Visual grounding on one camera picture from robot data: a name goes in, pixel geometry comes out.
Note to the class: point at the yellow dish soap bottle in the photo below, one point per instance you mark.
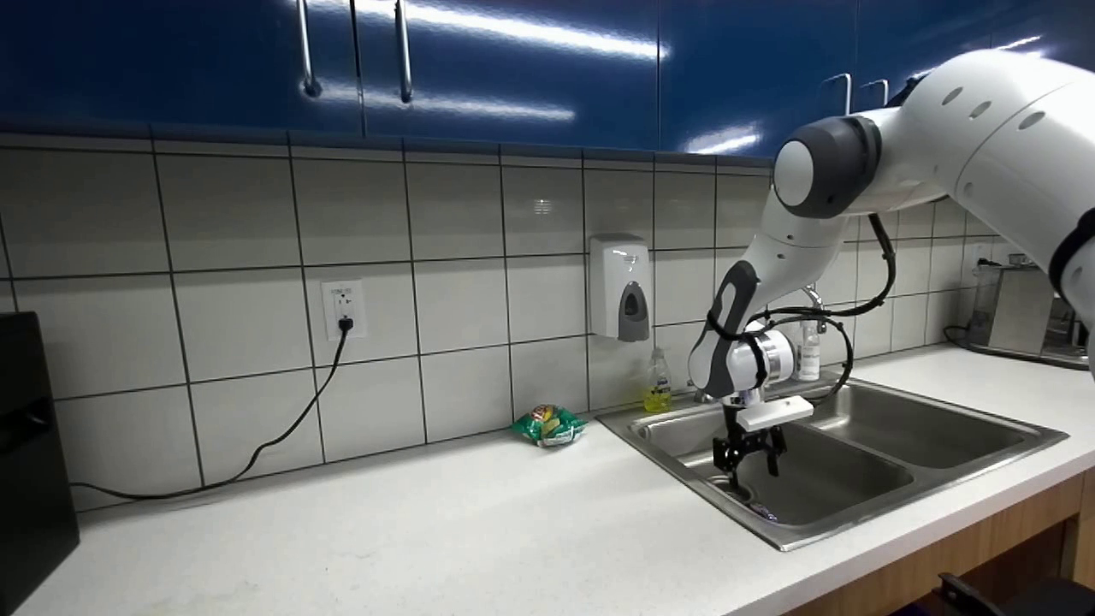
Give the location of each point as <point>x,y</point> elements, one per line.
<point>657,389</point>

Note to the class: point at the blue upper cabinet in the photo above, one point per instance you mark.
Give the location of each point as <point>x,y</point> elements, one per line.
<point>530,77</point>

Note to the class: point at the stainless steel double sink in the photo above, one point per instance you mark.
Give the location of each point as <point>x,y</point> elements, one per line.
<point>855,479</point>

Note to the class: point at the clear pump bottle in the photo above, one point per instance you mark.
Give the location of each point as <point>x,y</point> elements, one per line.
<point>807,352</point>

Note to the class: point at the blue cabinet door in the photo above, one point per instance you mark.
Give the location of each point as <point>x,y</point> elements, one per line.
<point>744,68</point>
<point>171,60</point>
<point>530,77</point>

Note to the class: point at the stainless steel coffee machine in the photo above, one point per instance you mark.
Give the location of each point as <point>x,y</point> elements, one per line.
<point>1022,312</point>

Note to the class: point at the green snack bag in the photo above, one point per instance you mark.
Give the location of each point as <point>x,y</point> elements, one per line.
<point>549,425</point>

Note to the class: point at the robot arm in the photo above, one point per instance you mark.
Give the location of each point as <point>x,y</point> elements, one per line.
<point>984,128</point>

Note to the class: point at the white wall socket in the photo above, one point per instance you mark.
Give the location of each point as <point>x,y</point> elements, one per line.
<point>342,301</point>

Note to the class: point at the chrome tap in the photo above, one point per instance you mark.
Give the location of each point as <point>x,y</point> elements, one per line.
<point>813,299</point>

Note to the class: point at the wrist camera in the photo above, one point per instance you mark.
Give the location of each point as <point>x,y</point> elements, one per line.
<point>774,413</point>

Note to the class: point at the black office chair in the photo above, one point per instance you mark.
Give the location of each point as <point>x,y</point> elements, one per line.
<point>1009,596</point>

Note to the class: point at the small candy bar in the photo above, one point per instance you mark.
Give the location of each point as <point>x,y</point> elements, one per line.
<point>762,512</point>

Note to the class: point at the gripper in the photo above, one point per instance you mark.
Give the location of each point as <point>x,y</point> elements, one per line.
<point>742,441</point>

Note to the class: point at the white wall soap dispenser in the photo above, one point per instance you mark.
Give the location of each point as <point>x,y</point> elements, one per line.
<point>619,287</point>

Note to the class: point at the black appliance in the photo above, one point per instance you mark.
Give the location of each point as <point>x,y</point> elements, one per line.
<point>30,462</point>

